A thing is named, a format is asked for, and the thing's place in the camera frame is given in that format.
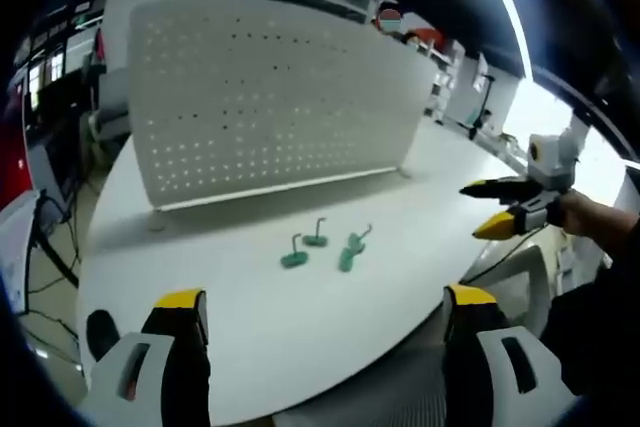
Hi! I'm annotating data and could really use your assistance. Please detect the black floor cables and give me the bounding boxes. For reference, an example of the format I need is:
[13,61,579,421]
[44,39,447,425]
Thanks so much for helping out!
[24,186,86,343]

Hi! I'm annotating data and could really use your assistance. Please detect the green hook assembly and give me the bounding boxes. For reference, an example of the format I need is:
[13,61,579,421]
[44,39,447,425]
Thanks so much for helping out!
[301,216,332,249]
[279,232,311,270]
[347,223,375,254]
[337,245,360,274]

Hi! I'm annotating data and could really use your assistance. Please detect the person's right hand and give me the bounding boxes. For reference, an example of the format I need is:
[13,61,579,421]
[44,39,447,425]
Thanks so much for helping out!
[559,189,624,239]

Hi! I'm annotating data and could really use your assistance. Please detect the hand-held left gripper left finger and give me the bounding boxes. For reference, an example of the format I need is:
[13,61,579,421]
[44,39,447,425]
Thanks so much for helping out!
[82,288,212,427]

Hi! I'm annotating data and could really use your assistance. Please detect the red panel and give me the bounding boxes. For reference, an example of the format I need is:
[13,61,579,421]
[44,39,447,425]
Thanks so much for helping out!
[0,114,32,211]

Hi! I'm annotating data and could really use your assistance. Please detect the black round object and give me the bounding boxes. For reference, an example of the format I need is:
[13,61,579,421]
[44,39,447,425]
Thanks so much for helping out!
[85,308,122,363]

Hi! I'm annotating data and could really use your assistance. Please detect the white chair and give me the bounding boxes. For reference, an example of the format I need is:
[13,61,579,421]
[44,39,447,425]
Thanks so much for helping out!
[462,240,557,341]

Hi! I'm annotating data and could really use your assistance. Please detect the ceiling light strip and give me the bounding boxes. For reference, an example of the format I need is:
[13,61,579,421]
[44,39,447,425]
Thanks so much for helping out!
[472,0,534,79]

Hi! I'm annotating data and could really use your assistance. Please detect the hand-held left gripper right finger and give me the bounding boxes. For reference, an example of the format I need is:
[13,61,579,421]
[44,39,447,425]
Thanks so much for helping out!
[441,284,581,427]

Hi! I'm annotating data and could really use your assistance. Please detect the person's dark clothing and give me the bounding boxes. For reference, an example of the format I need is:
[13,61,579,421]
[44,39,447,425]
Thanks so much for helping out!
[541,266,640,401]

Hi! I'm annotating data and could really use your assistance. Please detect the white perforated mounting plate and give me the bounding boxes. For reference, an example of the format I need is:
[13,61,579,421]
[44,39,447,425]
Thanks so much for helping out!
[127,0,435,234]

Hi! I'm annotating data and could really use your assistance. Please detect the kick scooter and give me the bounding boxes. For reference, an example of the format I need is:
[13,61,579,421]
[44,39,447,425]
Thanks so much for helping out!
[467,72,497,141]

